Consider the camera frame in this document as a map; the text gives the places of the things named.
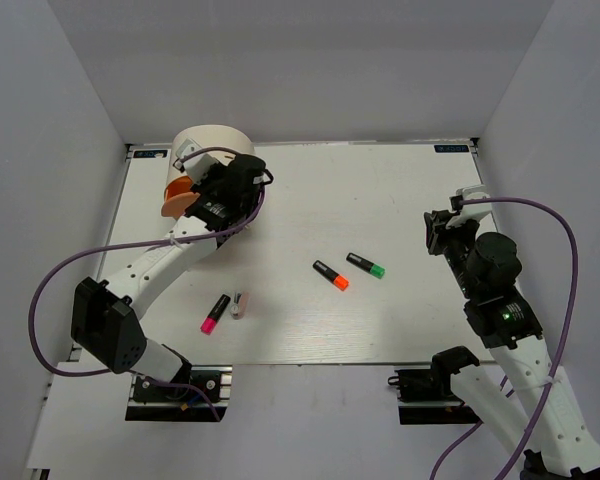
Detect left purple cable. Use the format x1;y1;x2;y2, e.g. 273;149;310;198
27;145;267;421

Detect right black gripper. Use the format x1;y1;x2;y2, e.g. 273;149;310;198
424;209;482;299

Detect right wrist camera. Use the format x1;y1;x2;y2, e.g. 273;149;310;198
446;184;491;229

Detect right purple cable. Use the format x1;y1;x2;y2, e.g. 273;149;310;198
428;197;579;480

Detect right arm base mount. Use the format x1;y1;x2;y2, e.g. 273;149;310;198
387;346;480;426

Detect orange cap black highlighter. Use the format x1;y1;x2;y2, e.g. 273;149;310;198
312;260;349;291

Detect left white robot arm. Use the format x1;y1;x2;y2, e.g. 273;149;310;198
71;153;273;399

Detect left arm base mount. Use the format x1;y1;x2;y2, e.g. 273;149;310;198
125;366;233;423

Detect cream cylindrical drawer container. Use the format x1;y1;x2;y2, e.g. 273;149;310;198
164;124;255;200

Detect blue table label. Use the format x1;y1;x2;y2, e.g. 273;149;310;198
133;149;169;158
434;144;470;154

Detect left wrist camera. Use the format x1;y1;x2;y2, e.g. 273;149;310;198
172;139;219;184

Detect orange container drawer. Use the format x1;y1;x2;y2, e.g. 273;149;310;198
161;176;199;219

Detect right blue table label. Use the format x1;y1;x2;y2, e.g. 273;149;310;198
434;144;470;154

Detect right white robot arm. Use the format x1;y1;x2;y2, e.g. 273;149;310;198
424;211;600;479

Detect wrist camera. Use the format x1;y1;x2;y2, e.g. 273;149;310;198
172;139;219;184
446;184;491;229

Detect green cap black highlighter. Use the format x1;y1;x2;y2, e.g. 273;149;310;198
346;252;385;279

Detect purple cable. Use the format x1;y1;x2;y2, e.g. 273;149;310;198
428;197;579;480
27;145;267;421

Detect pink cap black highlighter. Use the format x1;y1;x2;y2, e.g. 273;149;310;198
200;294;231;335

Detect left blue table label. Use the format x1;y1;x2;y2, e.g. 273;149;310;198
133;149;169;158

